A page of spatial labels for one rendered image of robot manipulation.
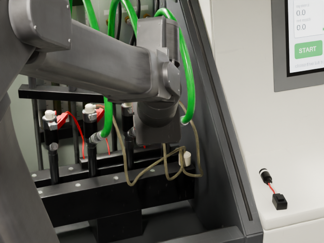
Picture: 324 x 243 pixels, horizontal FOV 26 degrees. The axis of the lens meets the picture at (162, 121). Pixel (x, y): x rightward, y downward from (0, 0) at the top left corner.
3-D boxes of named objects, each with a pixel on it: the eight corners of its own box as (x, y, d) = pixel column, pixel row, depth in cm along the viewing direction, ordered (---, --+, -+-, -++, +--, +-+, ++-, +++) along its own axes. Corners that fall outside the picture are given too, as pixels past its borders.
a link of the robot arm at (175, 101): (138, 108, 90) (182, 108, 91) (138, 57, 92) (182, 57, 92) (137, 120, 97) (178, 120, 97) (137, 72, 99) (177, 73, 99)
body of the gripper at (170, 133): (174, 77, 105) (178, 61, 98) (180, 143, 103) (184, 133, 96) (131, 79, 105) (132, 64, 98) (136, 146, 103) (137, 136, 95)
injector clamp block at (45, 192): (42, 257, 146) (35, 198, 139) (33, 229, 155) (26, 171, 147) (194, 224, 156) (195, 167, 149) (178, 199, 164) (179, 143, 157)
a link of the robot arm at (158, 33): (101, 92, 87) (168, 85, 84) (101, 4, 89) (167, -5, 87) (133, 114, 98) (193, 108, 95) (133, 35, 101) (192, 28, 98)
